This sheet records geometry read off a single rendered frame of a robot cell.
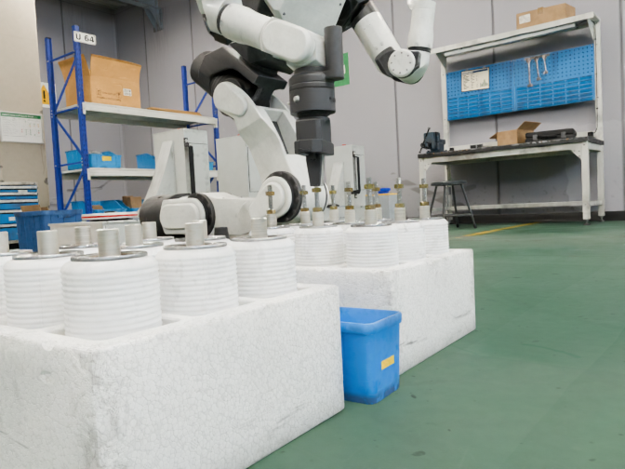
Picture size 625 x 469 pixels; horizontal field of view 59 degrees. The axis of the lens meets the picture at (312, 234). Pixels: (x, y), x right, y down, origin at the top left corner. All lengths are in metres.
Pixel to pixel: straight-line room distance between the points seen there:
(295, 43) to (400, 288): 0.48
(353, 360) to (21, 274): 0.46
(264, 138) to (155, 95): 8.58
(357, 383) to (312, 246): 0.31
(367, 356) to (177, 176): 2.83
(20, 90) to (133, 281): 7.07
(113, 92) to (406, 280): 5.69
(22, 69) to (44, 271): 7.05
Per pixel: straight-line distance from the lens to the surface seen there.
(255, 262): 0.73
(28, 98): 7.63
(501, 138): 5.86
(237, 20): 1.20
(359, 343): 0.83
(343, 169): 4.91
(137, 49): 10.68
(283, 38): 1.09
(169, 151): 3.56
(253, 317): 0.65
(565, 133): 5.59
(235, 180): 3.93
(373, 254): 0.98
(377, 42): 1.71
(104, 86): 6.43
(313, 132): 1.05
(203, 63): 1.79
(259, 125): 1.59
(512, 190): 6.30
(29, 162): 7.50
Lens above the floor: 0.29
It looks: 3 degrees down
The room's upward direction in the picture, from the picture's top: 3 degrees counter-clockwise
